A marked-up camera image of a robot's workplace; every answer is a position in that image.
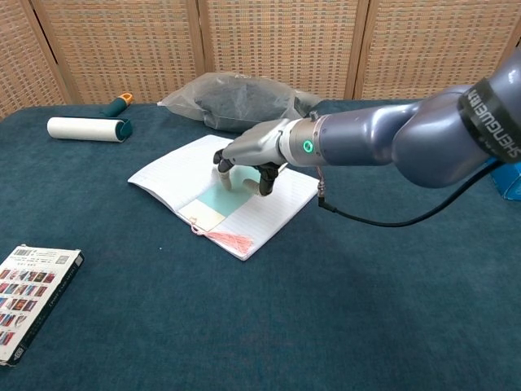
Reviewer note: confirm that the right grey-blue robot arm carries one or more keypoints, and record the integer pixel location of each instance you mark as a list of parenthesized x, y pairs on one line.
[(427, 138)]

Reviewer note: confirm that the open lined notebook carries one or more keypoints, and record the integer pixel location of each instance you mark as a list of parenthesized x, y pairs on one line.
[(171, 175)]

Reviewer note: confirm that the white teal lint roller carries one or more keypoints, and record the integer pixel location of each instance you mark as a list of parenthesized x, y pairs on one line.
[(81, 129)]

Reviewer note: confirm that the teal table mat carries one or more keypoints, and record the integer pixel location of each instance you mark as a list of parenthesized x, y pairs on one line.
[(163, 326)]

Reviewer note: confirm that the woven wooden folding screen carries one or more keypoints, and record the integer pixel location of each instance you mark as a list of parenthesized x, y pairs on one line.
[(122, 49)]

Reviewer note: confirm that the teal cream bookmark pink tassel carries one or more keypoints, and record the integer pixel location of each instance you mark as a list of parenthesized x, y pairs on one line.
[(215, 199)]

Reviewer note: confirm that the blue cookie box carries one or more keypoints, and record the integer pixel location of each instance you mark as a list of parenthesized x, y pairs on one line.
[(509, 183)]

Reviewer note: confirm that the clear bag with dark contents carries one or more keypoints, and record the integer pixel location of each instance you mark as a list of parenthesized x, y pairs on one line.
[(240, 106)]

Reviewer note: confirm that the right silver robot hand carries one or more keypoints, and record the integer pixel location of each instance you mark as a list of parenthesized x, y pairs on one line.
[(256, 142)]

